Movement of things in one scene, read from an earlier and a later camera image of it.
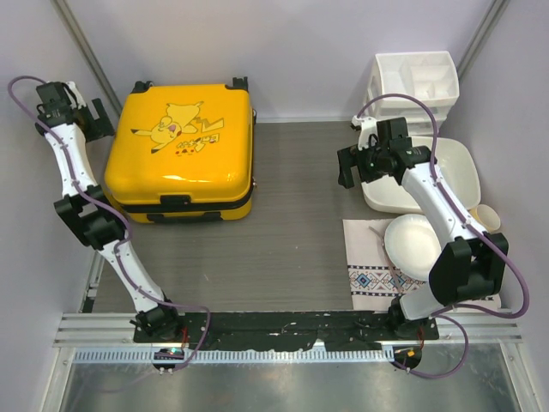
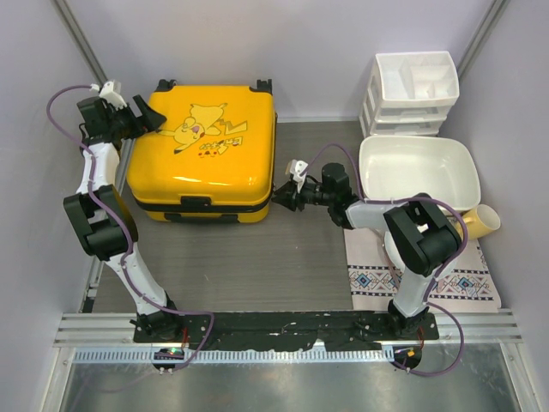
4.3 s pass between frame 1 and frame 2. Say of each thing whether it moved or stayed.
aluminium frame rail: stayed
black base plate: stayed
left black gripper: moved
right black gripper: moved
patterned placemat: stayed
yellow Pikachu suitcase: moved
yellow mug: stayed
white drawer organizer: stayed
